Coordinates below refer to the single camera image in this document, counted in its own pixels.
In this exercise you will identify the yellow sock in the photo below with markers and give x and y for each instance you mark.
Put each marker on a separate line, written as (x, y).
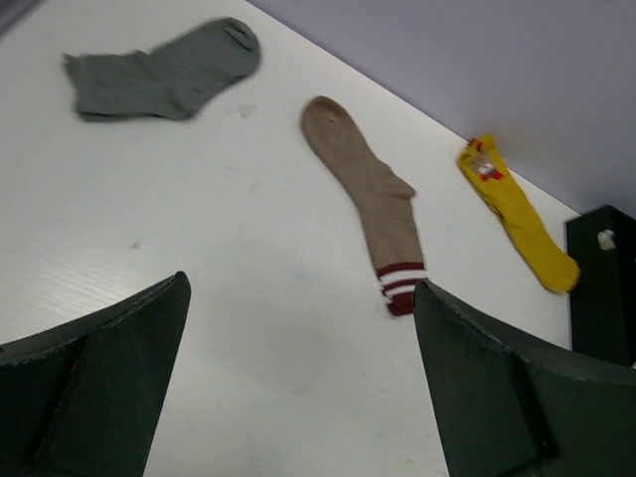
(485, 169)

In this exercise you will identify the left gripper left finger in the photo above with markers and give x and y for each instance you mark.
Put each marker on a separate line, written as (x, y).
(84, 398)

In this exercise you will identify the black storage box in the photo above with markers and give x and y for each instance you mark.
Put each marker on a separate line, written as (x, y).
(602, 305)

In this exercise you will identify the brown striped sock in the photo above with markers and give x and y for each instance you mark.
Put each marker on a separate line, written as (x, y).
(382, 199)

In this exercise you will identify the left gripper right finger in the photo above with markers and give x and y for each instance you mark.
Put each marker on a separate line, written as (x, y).
(507, 403)

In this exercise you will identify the grey sock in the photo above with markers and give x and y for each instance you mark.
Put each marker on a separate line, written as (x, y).
(174, 81)

